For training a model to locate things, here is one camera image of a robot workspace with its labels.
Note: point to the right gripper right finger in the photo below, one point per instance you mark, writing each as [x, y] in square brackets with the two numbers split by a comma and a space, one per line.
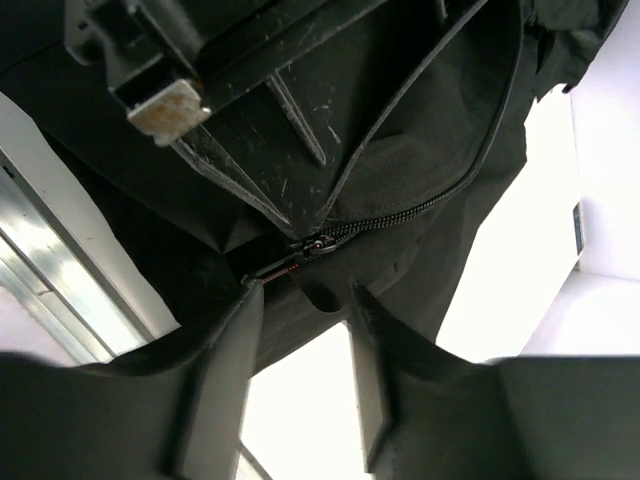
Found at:
[428, 414]

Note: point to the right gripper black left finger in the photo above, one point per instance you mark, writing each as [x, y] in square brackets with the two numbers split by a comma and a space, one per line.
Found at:
[169, 410]

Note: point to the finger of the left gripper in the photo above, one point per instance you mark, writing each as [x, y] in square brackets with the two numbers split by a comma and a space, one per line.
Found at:
[262, 149]
[335, 95]

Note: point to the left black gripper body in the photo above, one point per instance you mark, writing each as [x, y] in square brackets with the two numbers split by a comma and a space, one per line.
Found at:
[223, 49]

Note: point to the black jacket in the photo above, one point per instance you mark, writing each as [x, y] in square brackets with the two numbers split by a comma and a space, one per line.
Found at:
[407, 214]

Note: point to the aluminium table frame rail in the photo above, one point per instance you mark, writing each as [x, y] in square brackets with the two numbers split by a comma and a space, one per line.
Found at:
[45, 275]

